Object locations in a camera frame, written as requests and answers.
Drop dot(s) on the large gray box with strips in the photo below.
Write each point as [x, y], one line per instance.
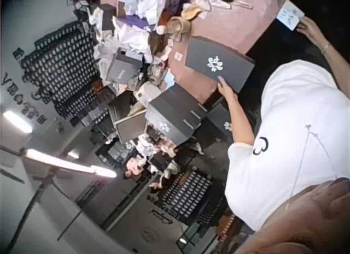
[175, 112]

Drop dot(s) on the person's right hand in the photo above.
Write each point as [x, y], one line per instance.
[311, 28]

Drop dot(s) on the person's left fingers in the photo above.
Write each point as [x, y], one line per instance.
[221, 81]

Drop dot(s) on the open gray framed tray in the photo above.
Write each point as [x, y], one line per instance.
[130, 127]

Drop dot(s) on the rack of black boxes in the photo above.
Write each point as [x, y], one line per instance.
[188, 194]

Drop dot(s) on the heap of white tissue paper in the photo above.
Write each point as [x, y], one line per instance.
[128, 35]

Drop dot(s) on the small gray box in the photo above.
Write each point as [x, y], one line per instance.
[123, 67]

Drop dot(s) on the heap of beige cloth items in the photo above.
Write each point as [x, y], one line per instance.
[180, 22]

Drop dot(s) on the wall stack of black boxes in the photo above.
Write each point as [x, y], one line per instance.
[63, 71]

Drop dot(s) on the black metal lamp bracket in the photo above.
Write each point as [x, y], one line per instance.
[41, 194]

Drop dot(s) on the long fluorescent lamp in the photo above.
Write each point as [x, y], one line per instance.
[68, 162]

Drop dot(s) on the purple box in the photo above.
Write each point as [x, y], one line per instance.
[135, 21]

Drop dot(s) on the white printed card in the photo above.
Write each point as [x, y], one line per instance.
[288, 15]

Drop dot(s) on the white plastic container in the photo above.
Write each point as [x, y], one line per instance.
[146, 93]

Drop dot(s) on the person's right fingers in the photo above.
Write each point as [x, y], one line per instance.
[301, 26]

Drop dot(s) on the short fluorescent lamp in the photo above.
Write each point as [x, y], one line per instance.
[17, 120]

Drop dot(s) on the gray box with white logo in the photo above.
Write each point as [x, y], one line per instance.
[218, 61]
[221, 120]

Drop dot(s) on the person's left hand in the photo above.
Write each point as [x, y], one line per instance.
[227, 90]

